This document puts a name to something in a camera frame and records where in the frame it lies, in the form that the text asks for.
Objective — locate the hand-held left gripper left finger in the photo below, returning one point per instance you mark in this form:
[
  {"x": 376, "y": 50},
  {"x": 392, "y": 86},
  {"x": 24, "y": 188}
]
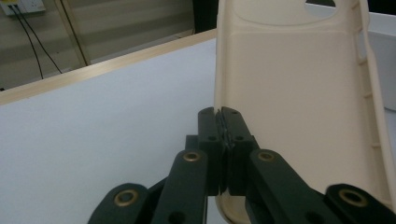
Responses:
[{"x": 211, "y": 140}]

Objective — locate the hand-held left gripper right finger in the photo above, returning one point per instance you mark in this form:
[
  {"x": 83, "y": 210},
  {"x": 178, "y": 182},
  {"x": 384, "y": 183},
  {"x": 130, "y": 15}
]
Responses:
[{"x": 238, "y": 140}]

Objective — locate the beige phone case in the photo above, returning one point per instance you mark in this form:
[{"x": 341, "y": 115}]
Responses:
[{"x": 295, "y": 93}]

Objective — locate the white plastic bin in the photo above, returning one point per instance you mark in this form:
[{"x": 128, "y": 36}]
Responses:
[{"x": 384, "y": 46}]

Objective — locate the white wall socket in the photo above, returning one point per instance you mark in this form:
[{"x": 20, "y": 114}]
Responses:
[{"x": 26, "y": 6}]

